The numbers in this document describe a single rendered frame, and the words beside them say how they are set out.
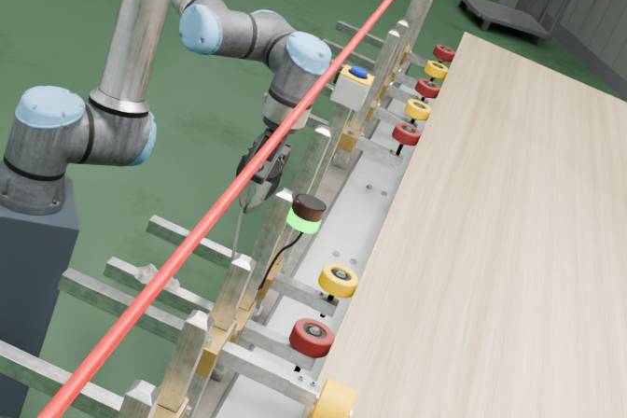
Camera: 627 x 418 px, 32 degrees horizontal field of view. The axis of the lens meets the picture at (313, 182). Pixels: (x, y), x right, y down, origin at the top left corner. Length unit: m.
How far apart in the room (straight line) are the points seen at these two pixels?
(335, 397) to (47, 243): 1.13
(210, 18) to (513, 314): 0.94
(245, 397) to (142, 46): 0.88
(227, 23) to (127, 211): 2.08
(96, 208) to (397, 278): 1.89
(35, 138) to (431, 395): 1.13
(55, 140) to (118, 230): 1.36
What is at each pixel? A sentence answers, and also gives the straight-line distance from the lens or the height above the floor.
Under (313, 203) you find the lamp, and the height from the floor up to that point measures 1.13.
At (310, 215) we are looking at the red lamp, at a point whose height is 1.11.
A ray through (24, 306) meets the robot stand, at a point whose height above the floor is 0.36.
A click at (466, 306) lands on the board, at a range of 2.38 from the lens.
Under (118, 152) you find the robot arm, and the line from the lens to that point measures 2.70.
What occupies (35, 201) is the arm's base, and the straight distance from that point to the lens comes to 2.68.
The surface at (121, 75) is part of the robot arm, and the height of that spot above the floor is 0.96.
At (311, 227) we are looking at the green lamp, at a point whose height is 1.09.
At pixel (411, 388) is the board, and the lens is 2.03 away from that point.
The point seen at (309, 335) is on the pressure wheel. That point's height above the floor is 0.91.
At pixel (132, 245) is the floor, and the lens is 3.88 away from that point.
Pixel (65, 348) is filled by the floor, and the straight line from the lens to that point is 3.31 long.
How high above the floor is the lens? 1.96
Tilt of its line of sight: 24 degrees down
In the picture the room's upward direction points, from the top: 23 degrees clockwise
